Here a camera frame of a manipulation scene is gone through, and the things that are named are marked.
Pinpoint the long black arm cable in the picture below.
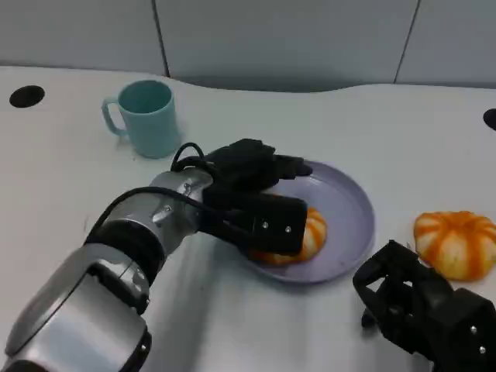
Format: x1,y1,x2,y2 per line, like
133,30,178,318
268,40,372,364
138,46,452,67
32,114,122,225
83,185,257,238

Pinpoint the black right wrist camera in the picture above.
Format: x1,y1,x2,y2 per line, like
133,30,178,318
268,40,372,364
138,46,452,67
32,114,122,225
445,285,496,366

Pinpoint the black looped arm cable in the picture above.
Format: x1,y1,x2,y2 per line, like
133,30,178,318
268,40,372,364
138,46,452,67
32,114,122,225
170,142,218,183

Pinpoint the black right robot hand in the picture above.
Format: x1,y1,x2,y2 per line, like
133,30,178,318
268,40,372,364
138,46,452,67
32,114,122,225
351,239,454,372

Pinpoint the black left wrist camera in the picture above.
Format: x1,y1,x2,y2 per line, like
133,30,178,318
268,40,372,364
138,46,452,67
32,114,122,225
201,188,309,257

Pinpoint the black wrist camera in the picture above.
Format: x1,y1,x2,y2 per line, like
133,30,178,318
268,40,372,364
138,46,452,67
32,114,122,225
201,188,309,257
445,285,496,366

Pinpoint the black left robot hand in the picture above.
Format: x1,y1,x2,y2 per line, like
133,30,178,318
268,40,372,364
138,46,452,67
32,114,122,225
201,138,315,194

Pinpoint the pale green mug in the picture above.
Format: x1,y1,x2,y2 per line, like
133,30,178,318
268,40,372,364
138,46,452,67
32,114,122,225
101,80,183,159

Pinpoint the lilac plate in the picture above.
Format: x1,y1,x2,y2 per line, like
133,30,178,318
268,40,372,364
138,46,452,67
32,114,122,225
243,160,376,286

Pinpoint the orange and white bread roll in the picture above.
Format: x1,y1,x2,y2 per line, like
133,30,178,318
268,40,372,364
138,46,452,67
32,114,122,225
413,211,496,282
247,207,329,267

